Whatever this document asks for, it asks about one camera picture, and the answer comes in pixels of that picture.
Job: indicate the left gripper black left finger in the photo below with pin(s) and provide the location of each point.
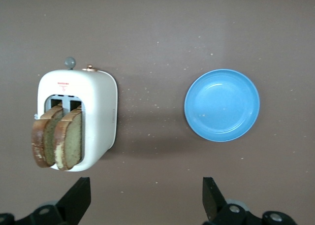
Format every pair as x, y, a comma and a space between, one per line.
78, 198

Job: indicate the blue round plate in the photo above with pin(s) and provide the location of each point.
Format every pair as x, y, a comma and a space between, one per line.
221, 104

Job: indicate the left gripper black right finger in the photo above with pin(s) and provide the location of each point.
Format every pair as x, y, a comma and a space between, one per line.
211, 200

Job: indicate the white two-slot toaster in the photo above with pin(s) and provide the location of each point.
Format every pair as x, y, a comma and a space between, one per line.
98, 106

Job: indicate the toasted brown bread slice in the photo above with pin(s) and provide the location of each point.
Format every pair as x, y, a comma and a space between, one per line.
40, 138
72, 141

